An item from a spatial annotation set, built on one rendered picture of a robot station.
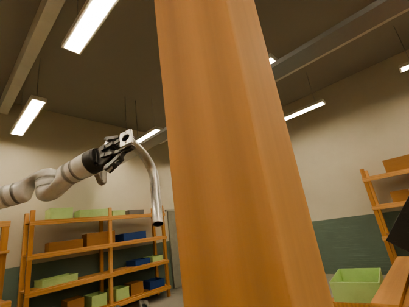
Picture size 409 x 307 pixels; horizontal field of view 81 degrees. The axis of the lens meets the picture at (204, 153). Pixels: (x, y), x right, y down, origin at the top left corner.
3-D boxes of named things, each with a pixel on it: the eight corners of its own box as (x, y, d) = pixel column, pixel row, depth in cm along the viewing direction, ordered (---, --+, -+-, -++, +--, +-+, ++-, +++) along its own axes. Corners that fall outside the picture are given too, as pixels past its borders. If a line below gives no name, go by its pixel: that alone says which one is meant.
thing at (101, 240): (171, 296, 588) (164, 204, 655) (20, 354, 371) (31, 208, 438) (158, 294, 622) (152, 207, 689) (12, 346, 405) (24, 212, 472)
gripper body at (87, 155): (78, 169, 70) (104, 155, 68) (80, 147, 75) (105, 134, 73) (97, 179, 76) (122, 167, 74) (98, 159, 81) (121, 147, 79)
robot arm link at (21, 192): (52, 162, 78) (6, 175, 75) (54, 187, 74) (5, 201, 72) (63, 171, 84) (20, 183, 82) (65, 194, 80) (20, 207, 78)
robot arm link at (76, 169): (107, 162, 84) (92, 170, 85) (82, 145, 75) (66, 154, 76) (107, 184, 78) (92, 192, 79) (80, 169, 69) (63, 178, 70)
